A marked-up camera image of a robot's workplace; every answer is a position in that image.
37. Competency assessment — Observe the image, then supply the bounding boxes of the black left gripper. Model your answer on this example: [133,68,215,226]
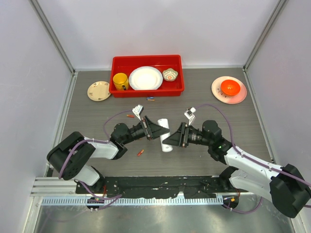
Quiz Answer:
[122,116,169,145]

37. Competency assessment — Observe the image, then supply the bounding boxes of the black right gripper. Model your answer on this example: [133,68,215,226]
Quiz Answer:
[163,122,212,148]

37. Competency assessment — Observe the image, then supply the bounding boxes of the white remote control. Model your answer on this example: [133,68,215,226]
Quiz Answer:
[157,118,173,152]

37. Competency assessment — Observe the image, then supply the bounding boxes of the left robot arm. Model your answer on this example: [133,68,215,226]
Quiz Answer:
[47,116,170,194]

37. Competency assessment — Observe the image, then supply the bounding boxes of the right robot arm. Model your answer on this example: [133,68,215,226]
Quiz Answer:
[163,120,311,218]

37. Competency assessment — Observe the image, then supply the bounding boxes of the white plate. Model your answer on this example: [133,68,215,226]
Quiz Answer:
[129,66,163,90]

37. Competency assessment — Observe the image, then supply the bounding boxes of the red plastic bin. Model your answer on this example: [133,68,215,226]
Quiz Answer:
[109,54,185,98]

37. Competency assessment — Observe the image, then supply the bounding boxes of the small flower bowl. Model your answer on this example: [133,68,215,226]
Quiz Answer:
[162,68,178,82]

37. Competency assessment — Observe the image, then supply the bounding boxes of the yellow mug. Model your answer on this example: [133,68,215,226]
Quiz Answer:
[113,73,129,91]

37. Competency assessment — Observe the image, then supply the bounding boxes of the pink plate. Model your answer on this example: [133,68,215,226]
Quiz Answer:
[211,76,247,104]

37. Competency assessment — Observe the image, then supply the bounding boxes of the beige floral plate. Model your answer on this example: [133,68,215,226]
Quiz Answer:
[87,81,111,101]

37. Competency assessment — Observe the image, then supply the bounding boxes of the orange bowl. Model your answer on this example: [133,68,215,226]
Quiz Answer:
[221,80,241,96]

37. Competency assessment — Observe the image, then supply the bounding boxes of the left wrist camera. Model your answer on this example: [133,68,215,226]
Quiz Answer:
[132,104,144,120]

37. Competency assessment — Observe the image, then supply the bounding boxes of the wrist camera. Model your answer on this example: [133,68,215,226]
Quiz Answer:
[184,107,196,126]
[132,104,144,120]

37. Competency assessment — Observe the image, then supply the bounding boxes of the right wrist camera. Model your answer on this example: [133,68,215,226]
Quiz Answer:
[184,107,196,126]

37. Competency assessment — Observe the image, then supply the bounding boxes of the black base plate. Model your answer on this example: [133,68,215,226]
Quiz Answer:
[89,176,237,199]

